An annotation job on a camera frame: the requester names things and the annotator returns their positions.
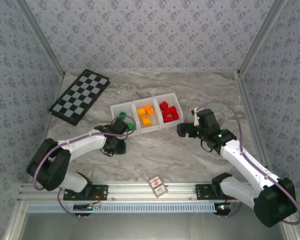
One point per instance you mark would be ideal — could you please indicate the red lego brick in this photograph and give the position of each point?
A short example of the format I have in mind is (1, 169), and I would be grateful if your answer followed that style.
(167, 119)
(175, 115)
(172, 110)
(163, 105)

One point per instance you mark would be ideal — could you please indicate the green rounded lego brick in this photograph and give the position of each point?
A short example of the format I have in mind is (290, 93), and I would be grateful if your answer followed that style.
(122, 115)

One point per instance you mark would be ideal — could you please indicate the white plastic bin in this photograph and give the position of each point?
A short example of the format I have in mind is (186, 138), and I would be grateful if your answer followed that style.
(156, 122)
(176, 101)
(116, 112)

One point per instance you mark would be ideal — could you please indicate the orange lego brick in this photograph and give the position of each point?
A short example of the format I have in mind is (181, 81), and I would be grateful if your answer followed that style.
(146, 121)
(143, 117)
(141, 112)
(149, 110)

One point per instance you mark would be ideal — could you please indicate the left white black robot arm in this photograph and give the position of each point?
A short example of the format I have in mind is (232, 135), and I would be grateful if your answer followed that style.
(82, 142)

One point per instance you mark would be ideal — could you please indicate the black grey checkerboard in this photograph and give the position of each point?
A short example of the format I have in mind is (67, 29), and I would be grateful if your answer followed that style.
(77, 96)

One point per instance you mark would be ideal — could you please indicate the playing card box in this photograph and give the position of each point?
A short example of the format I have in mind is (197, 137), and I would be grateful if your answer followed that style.
(158, 186)

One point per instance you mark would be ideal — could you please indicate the small circuit board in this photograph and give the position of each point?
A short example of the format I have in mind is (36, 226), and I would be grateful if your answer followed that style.
(223, 207)
(88, 207)

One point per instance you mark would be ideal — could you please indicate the grey metal panel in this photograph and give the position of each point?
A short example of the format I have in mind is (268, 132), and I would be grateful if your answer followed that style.
(152, 227)

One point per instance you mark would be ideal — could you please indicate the long aluminium base rail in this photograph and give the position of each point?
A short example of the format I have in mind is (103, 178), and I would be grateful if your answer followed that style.
(130, 190)

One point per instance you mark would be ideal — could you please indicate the aluminium side rail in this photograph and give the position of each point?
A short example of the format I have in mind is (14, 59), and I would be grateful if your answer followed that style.
(250, 112)
(48, 125)

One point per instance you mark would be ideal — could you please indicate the aluminium frame post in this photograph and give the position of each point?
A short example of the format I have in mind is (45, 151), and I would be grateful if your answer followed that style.
(44, 40)
(260, 37)

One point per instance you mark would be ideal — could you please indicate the aluminium lower frame bar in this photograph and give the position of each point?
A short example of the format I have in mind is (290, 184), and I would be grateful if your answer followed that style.
(292, 235)
(15, 220)

